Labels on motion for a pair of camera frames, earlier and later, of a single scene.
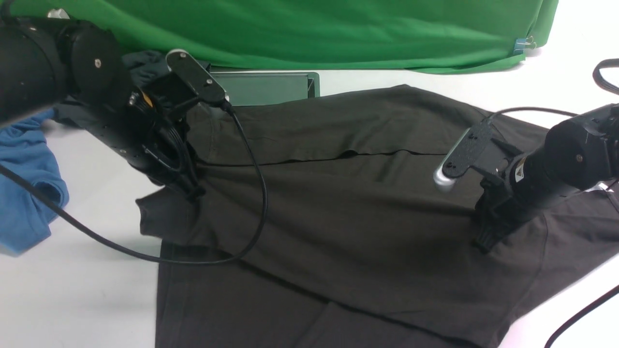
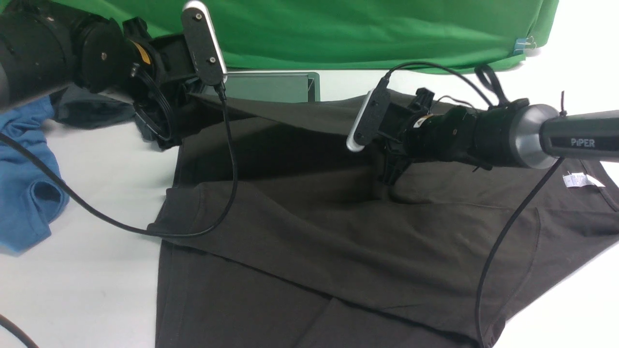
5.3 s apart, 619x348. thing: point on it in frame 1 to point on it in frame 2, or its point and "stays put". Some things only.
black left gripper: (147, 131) to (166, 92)
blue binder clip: (520, 43) stays put
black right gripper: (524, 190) to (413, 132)
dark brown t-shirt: (364, 249) stays put
